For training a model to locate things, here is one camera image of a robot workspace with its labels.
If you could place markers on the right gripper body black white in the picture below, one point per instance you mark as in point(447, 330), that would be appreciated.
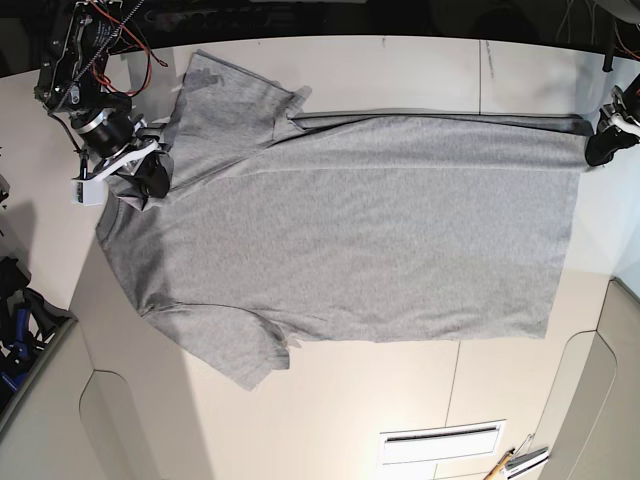
point(115, 143)

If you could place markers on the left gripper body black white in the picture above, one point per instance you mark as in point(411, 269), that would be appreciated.
point(622, 112)

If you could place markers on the grey T-shirt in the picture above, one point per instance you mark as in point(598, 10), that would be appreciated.
point(376, 228)

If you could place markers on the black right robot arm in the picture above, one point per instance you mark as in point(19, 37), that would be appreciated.
point(73, 76)

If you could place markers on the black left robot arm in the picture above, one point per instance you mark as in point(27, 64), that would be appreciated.
point(623, 18)

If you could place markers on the blue black clutter pile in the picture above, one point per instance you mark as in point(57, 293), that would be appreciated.
point(28, 323)

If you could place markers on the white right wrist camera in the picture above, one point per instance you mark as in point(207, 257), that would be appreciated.
point(88, 193)

